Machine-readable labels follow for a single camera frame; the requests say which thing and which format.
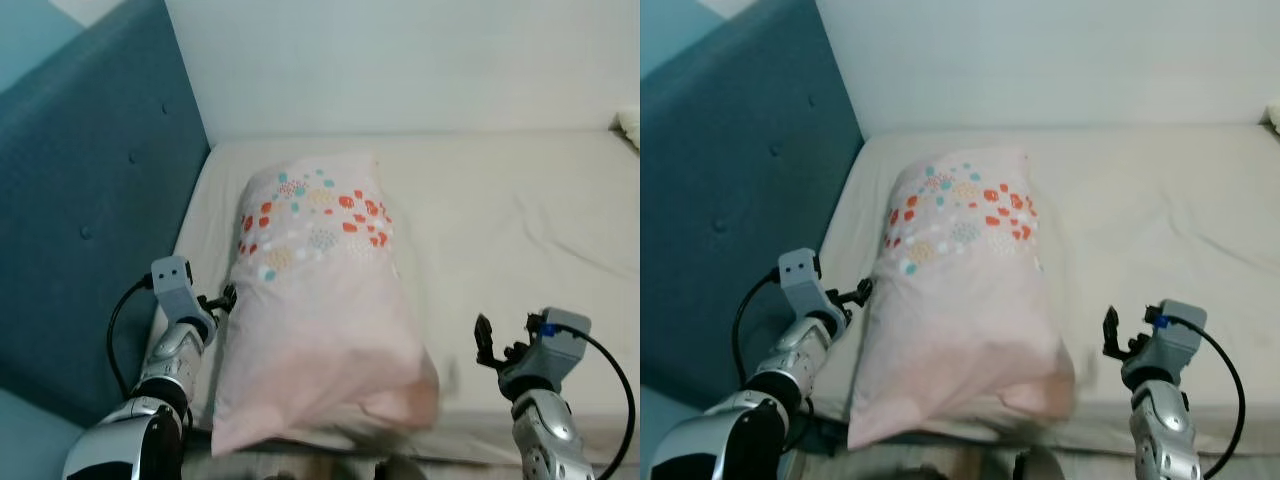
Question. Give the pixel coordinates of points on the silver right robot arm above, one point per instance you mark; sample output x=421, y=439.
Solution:
x=1165, y=430
x=545, y=430

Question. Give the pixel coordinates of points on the pink pillow with coloured dots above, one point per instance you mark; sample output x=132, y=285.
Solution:
x=960, y=320
x=320, y=320

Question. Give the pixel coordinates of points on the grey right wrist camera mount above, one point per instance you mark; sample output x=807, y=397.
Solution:
x=1180, y=340
x=560, y=345

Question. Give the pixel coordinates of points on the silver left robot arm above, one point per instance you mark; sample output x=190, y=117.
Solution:
x=790, y=365
x=165, y=370

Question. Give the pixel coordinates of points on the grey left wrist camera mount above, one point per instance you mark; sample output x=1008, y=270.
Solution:
x=172, y=285
x=800, y=272

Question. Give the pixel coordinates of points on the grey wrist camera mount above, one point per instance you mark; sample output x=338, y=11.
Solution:
x=800, y=272
x=1180, y=340
x=172, y=285
x=560, y=345

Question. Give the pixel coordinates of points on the teal upholstered bed headboard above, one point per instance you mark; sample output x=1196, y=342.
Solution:
x=730, y=150
x=80, y=150

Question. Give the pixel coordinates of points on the cream bed mattress sheet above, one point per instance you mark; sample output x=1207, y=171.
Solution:
x=1150, y=220
x=500, y=230

